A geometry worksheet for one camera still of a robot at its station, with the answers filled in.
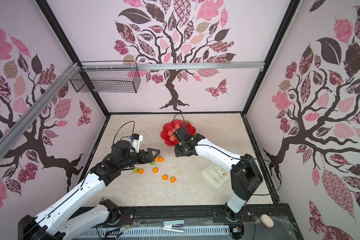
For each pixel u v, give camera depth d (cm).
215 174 88
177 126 107
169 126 108
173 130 105
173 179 85
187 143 61
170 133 103
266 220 70
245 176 44
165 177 85
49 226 39
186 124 106
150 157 66
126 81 80
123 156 58
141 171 88
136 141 68
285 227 71
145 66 93
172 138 101
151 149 67
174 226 70
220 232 70
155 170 89
